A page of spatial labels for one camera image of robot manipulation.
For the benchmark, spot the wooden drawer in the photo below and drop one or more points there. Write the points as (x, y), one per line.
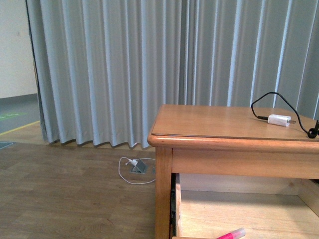
(209, 206)

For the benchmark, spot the pink marker with white cap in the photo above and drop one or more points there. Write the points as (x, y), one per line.
(236, 234)

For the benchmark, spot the white plug in floor outlet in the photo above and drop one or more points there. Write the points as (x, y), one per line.
(134, 162)

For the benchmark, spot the metal floor outlet box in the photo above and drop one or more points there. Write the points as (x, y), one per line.
(140, 168)

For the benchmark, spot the wooden nightstand cabinet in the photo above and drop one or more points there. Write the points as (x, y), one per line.
(225, 141)

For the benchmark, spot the grey pleated curtain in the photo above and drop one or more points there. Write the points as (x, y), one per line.
(104, 67)

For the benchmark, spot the white USB charger plug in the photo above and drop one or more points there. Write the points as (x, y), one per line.
(280, 120)

